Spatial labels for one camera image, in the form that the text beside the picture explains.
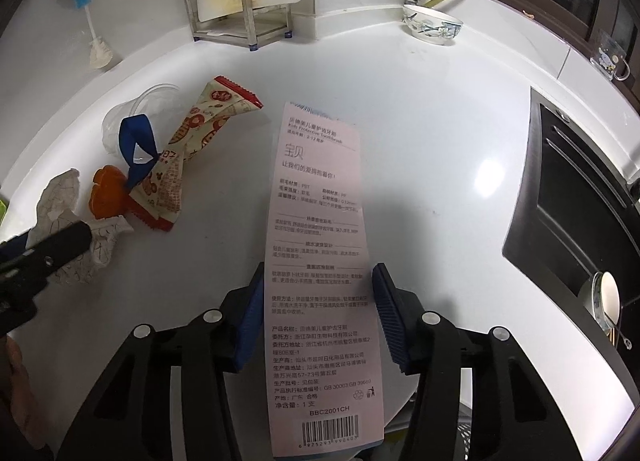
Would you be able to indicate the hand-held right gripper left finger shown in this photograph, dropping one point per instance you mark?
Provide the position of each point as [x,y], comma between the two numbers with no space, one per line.
[250,321]

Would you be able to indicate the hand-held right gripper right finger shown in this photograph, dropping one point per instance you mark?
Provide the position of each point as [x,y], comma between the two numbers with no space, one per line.
[387,321]

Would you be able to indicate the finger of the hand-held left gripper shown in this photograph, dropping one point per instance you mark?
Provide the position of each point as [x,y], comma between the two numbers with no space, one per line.
[12,245]
[65,246]

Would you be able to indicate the printed paper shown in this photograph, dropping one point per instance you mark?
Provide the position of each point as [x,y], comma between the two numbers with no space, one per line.
[60,201]

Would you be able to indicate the pink toothbrush package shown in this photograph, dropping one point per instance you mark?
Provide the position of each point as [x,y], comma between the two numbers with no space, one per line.
[320,241]

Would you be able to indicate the person's left hand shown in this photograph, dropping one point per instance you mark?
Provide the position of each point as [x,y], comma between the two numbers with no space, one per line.
[11,358]

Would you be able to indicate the orange plastic piece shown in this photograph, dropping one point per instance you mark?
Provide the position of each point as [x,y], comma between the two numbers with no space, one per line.
[107,196]

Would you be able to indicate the clear plastic cup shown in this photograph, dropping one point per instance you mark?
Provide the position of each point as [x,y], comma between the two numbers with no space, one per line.
[115,126]

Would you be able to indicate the red and white snack wrapper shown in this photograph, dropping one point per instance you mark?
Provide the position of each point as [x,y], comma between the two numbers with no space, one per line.
[200,126]

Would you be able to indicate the white bowl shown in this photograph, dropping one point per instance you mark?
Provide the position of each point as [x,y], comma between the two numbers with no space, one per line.
[607,296]

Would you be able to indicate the black kitchen sink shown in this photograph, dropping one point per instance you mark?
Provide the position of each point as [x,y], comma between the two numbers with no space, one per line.
[575,201]

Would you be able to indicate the metal spoon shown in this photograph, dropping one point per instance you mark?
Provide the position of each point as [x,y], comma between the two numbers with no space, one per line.
[617,328]

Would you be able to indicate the metal cutting board rack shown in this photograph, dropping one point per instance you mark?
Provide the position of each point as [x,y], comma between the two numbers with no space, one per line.
[187,1]

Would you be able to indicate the patterned ceramic bowl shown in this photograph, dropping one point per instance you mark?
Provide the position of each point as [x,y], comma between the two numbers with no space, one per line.
[435,31]

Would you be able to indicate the clear glass mug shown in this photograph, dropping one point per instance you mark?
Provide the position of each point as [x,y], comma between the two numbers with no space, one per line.
[607,58]

